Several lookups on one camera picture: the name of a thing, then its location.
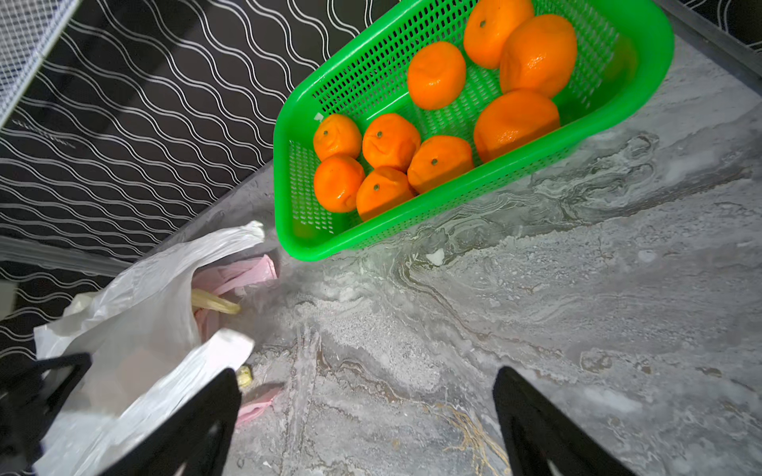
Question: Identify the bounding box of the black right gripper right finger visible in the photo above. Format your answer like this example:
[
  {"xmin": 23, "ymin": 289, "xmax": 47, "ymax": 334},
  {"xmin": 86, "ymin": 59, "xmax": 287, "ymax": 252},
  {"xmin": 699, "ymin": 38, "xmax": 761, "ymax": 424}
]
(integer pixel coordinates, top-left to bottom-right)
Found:
[{"xmin": 492, "ymin": 367, "xmax": 632, "ymax": 475}]

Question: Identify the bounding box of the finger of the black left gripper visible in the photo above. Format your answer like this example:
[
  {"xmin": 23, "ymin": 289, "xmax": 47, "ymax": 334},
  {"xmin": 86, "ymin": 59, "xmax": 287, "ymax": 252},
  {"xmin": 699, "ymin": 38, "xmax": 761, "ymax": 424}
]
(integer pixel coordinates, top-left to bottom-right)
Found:
[{"xmin": 1, "ymin": 353, "xmax": 91, "ymax": 470}]

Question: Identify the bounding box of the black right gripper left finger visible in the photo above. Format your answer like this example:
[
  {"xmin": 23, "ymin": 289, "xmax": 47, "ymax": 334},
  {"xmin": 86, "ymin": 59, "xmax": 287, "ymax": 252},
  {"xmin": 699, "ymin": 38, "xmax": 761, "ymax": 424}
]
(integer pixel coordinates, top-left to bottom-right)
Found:
[{"xmin": 103, "ymin": 369, "xmax": 241, "ymax": 475}]

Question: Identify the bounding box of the white plastic bag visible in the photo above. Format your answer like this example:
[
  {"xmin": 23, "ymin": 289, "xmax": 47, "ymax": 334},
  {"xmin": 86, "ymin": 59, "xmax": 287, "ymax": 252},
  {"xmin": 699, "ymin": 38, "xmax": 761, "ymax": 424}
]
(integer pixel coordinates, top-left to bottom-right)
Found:
[{"xmin": 34, "ymin": 221, "xmax": 265, "ymax": 475}]

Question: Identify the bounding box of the orange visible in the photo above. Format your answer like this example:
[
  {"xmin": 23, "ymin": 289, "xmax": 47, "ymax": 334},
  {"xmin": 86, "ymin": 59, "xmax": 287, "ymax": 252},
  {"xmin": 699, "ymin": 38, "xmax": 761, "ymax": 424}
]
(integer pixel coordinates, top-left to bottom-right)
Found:
[
  {"xmin": 473, "ymin": 90, "xmax": 561, "ymax": 163},
  {"xmin": 464, "ymin": 0, "xmax": 535, "ymax": 69},
  {"xmin": 356, "ymin": 167, "xmax": 416, "ymax": 221},
  {"xmin": 407, "ymin": 42, "xmax": 466, "ymax": 110},
  {"xmin": 499, "ymin": 14, "xmax": 577, "ymax": 99},
  {"xmin": 313, "ymin": 114, "xmax": 362, "ymax": 161},
  {"xmin": 362, "ymin": 113, "xmax": 422, "ymax": 173},
  {"xmin": 407, "ymin": 136, "xmax": 473, "ymax": 194},
  {"xmin": 314, "ymin": 155, "xmax": 365, "ymax": 213}
]

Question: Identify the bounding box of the pink plastic bag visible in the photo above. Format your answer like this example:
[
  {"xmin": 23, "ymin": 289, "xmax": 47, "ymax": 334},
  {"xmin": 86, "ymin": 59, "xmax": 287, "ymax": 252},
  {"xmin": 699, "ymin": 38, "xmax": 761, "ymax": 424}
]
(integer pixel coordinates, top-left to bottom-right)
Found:
[{"xmin": 192, "ymin": 255, "xmax": 283, "ymax": 428}]

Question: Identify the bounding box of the green plastic basket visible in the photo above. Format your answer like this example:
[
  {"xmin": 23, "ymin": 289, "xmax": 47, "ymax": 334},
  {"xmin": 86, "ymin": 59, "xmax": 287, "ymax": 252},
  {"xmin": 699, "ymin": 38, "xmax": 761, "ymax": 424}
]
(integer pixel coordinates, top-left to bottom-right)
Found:
[{"xmin": 273, "ymin": 1, "xmax": 675, "ymax": 262}]

